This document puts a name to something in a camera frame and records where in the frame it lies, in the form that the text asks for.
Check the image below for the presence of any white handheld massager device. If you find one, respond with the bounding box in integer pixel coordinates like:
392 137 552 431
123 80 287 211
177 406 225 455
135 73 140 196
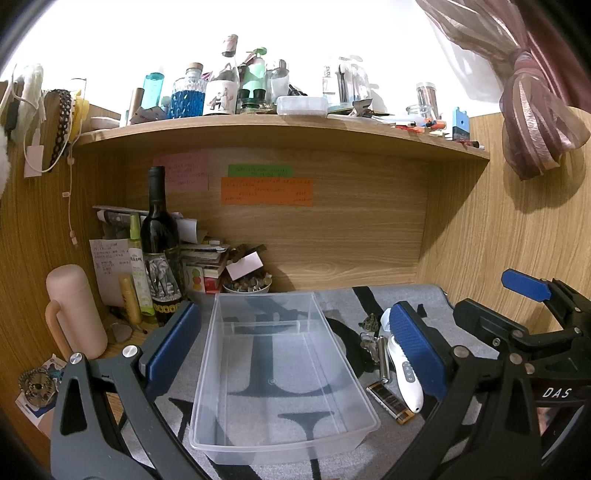
381 308 424 414

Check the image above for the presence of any silver metal bar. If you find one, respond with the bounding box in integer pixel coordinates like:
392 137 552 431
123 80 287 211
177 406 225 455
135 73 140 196
377 336 391 384

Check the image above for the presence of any silver key bunch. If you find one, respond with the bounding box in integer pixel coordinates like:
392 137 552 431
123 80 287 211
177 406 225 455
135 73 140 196
359 313 381 364

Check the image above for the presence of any clear plastic storage bin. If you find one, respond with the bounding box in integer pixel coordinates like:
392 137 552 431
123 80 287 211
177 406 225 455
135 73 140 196
188 292 381 465

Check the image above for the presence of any sticker card with metal ornament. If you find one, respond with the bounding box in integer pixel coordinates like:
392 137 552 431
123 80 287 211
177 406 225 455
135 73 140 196
15 354 66 438

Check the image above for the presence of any small round mirror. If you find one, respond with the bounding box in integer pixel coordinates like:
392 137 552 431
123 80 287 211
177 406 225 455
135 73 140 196
107 322 133 344

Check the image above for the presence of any pink thermos bottle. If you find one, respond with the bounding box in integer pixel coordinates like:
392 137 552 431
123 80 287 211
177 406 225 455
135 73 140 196
45 264 108 360

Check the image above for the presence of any yellow lip balm tube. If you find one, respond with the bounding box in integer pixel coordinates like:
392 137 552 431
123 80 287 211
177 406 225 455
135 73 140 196
118 273 142 326

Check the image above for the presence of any handwritten paper note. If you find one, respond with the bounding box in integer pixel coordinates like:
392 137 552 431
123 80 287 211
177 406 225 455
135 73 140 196
89 239 131 307

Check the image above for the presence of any blue small box on shelf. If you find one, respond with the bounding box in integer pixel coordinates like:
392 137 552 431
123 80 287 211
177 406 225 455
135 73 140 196
452 108 470 141

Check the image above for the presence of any green white spray bottle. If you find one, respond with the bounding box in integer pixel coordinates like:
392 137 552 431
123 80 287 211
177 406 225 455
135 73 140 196
128 213 155 317

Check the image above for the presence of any dark wine bottle elephant label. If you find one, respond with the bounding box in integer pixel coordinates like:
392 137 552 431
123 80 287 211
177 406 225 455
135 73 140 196
140 166 185 326

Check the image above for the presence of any grey mat with black letters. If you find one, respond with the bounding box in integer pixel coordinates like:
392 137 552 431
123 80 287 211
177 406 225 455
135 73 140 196
120 284 500 480

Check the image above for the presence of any white bowl of pebbles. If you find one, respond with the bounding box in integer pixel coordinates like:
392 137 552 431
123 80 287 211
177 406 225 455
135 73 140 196
222 272 273 294

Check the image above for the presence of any pink tied curtain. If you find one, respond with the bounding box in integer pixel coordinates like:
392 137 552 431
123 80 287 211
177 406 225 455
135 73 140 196
419 1 590 180

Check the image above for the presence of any pink sticky note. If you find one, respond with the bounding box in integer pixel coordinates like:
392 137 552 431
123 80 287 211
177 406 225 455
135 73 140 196
152 151 209 193

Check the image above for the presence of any orange sticky note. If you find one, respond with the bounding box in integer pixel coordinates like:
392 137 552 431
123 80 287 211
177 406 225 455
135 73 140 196
221 177 314 207

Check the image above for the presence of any green sticky note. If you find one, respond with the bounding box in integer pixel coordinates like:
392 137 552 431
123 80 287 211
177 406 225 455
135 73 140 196
228 164 294 178

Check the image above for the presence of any wooden shelf board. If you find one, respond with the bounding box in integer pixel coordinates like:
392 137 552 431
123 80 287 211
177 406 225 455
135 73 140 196
77 114 490 162

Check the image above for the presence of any black patterned headband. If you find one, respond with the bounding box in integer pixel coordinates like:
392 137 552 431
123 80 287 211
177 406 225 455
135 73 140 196
49 89 74 170

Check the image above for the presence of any blue patterned glass bottle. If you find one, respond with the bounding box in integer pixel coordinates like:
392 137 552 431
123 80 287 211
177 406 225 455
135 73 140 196
167 62 206 119

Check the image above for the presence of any teal tumbler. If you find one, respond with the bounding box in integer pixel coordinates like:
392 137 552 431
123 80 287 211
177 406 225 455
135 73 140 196
140 72 164 109

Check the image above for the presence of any white charger with cable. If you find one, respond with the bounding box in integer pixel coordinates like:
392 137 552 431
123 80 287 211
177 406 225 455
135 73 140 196
10 65 51 178

